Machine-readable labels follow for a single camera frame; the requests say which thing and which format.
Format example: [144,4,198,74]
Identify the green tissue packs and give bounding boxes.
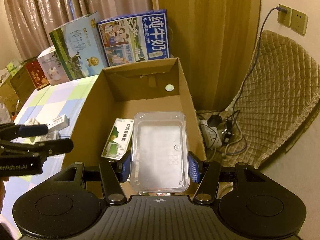
[7,60,21,77]

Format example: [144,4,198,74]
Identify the blue cartoon milk carton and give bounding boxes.
[97,9,170,67]

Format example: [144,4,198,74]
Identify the green white medicine box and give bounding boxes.
[101,118,134,160]

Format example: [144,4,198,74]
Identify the white knitted cloth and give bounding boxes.
[24,118,40,126]

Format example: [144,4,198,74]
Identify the clear plastic case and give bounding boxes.
[130,111,190,193]

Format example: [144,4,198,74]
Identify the white long ointment box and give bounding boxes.
[47,114,69,133]

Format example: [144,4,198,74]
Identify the green blue milk carton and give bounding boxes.
[49,11,108,80]

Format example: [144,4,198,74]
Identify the checkered bed sheet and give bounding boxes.
[1,75,98,239]

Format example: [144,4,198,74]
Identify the person right hand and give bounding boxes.
[0,177,9,212]

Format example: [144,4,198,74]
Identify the quilted brown chair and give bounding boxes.
[222,30,319,168]

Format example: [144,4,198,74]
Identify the white power strip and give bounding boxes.
[200,120,222,150]

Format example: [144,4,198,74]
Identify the wall power socket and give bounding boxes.
[277,4,309,36]

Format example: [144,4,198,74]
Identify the brown cardboard boxes stack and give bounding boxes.
[1,66,35,113]

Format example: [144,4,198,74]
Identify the wooden wardrobe panel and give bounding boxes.
[152,0,261,110]

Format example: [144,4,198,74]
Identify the sesame walnut snack packet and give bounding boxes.
[30,131,61,143]

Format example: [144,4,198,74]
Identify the black charger cable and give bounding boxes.
[220,6,288,156]

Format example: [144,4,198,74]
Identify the white humidifier box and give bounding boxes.
[37,46,69,86]

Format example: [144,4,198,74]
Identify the red gift box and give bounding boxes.
[25,59,49,90]

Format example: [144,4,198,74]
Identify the brown cardboard box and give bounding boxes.
[62,58,206,167]

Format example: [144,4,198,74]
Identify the beige curtain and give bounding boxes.
[3,0,152,60]

